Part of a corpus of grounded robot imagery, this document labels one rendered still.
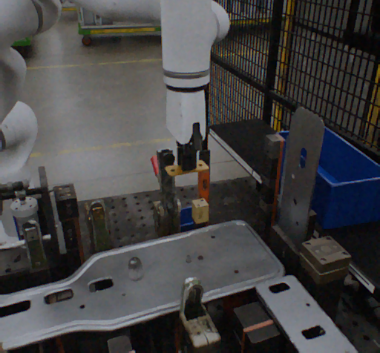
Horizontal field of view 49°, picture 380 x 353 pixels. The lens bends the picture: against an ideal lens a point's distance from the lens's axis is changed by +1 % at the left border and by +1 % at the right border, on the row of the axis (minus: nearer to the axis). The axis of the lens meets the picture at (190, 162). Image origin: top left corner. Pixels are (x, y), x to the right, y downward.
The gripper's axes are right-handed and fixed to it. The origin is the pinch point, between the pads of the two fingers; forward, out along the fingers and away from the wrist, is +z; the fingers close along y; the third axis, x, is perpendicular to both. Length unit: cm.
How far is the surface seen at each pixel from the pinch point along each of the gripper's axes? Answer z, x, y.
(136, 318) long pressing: 27.7, -15.0, 11.1
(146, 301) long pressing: 27.4, -12.0, 8.0
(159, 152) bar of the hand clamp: 6.0, -1.0, -15.4
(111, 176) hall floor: 128, 17, -216
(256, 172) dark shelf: 24.8, 33.0, -26.8
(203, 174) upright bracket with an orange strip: 14.3, 10.2, -14.9
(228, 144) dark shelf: 25, 33, -47
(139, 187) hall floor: 128, 34, -192
